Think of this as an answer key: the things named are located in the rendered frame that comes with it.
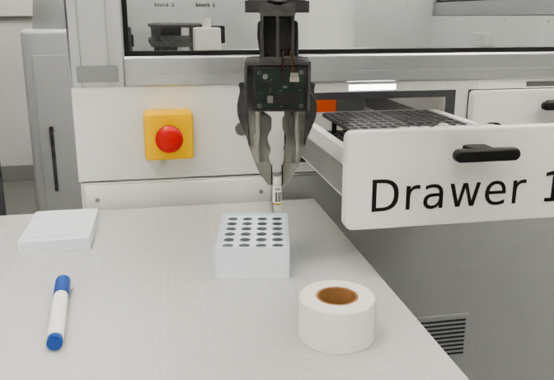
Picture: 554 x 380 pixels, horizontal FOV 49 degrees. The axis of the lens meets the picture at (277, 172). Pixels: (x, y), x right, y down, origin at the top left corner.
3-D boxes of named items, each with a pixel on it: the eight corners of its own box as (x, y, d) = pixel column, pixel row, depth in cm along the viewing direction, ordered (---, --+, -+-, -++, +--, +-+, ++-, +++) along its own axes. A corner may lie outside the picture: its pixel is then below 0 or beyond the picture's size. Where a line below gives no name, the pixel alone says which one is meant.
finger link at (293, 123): (282, 195, 69) (279, 114, 67) (281, 181, 75) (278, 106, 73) (310, 194, 69) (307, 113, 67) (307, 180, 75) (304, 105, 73)
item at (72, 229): (90, 249, 78) (89, 236, 77) (17, 254, 76) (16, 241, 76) (99, 218, 90) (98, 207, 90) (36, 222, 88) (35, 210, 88)
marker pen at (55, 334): (64, 350, 54) (63, 335, 54) (45, 354, 54) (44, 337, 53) (71, 287, 67) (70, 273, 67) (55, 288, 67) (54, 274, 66)
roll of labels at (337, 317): (365, 361, 53) (367, 319, 52) (288, 347, 55) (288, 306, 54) (379, 323, 59) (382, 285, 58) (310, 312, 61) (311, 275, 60)
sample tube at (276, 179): (282, 213, 74) (282, 176, 73) (272, 213, 74) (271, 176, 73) (282, 209, 75) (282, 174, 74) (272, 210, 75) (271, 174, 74)
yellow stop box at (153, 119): (194, 160, 92) (192, 112, 90) (145, 161, 90) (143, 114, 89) (192, 152, 97) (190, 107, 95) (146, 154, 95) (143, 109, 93)
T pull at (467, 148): (521, 161, 65) (522, 147, 65) (456, 163, 64) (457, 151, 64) (503, 153, 69) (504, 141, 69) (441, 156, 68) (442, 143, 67)
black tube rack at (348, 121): (494, 182, 81) (498, 133, 79) (366, 189, 77) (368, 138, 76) (424, 147, 102) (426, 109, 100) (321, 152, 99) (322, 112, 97)
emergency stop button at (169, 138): (184, 153, 89) (182, 126, 88) (156, 154, 88) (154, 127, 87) (183, 148, 92) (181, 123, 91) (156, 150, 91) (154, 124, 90)
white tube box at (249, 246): (289, 279, 69) (289, 247, 68) (215, 279, 69) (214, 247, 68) (287, 240, 81) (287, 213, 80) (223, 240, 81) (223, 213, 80)
